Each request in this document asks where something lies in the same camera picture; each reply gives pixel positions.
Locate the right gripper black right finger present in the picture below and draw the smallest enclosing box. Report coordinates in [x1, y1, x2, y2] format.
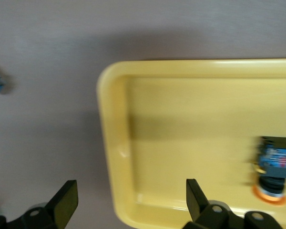
[184, 178, 245, 229]

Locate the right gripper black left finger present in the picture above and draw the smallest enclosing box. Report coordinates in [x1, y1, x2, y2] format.
[7, 180, 78, 229]

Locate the yellow plastic tray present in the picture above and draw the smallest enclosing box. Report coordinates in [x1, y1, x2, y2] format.
[97, 58, 286, 229]

